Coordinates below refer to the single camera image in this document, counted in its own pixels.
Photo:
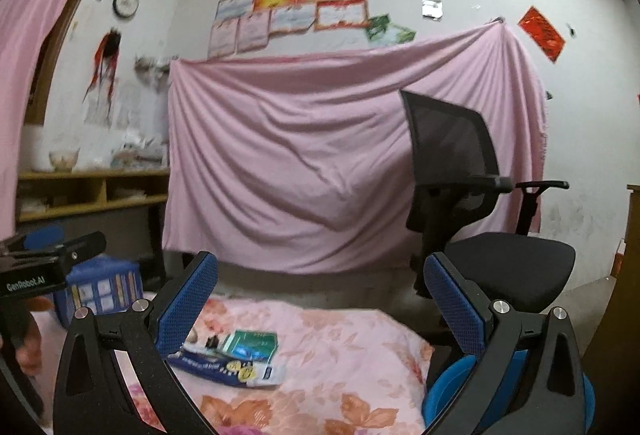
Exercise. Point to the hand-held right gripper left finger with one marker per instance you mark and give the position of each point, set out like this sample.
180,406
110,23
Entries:
185,305

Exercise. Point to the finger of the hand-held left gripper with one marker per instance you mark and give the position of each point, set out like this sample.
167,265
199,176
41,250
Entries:
85,250
45,236

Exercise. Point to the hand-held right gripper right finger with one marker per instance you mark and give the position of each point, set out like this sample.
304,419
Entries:
452,305

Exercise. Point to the green packet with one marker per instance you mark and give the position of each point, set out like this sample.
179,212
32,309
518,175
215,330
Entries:
250,344

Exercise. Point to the blue white packet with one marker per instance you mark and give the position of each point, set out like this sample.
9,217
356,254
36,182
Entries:
225,370

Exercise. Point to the blue plastic bucket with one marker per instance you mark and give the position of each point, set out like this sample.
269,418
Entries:
445,395

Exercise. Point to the person's left hand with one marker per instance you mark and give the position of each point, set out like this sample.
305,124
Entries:
32,355

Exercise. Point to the blue cardboard box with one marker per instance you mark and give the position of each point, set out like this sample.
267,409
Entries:
100,285

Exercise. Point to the black mesh office chair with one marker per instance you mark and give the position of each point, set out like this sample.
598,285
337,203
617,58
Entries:
500,265

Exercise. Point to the wooden shelf unit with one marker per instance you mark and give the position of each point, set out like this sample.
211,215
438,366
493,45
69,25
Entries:
100,175

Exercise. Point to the floral ceramic bowl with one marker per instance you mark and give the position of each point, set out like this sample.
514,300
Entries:
64,160

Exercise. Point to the stack of books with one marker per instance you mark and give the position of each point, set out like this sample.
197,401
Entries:
142,155

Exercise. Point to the floral printed blanket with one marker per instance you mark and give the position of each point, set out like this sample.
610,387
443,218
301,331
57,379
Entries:
325,365

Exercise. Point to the pink hanging sheet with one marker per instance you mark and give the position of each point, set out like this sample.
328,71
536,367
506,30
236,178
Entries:
300,155

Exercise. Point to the wooden cabinet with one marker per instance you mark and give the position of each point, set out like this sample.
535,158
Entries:
634,215

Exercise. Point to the pink curtain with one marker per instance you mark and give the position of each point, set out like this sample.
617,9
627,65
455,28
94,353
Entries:
45,15

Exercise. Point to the green landscape photo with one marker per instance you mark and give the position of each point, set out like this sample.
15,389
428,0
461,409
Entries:
402,35
377,26

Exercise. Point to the red square paper decoration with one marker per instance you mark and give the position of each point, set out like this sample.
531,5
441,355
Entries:
541,33

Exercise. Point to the small black white picture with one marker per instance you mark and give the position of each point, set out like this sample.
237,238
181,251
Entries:
432,7

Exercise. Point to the white paper wall calendar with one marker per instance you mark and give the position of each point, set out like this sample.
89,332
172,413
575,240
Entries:
125,107

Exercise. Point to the red tassel wall decoration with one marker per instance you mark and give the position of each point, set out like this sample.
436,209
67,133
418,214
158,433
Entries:
107,60

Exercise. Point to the metal wall rack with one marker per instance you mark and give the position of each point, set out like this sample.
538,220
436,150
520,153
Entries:
152,65

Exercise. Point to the round wall clock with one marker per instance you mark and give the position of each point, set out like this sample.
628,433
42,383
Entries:
125,3

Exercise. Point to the black wall hook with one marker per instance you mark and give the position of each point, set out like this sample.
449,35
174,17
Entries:
571,30

